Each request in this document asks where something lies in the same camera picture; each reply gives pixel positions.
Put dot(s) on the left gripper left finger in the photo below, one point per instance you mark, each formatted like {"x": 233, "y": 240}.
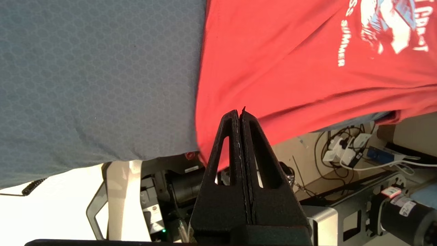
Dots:
{"x": 222, "y": 208}

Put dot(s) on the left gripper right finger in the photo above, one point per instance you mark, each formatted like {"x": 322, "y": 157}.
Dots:
{"x": 273, "y": 205}

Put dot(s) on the red printed t-shirt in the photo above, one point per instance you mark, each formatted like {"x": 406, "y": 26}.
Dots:
{"x": 290, "y": 68}

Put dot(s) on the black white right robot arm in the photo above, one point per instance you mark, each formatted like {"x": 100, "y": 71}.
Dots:
{"x": 406, "y": 215}

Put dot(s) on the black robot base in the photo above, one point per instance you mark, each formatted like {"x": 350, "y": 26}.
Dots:
{"x": 164, "y": 198}

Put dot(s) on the white power strip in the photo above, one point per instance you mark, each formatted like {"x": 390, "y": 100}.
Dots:
{"x": 344, "y": 150}

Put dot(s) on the blue adapter box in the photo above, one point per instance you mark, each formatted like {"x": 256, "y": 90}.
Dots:
{"x": 382, "y": 154}

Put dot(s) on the bed with blue sheet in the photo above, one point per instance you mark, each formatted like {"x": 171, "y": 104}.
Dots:
{"x": 85, "y": 85}

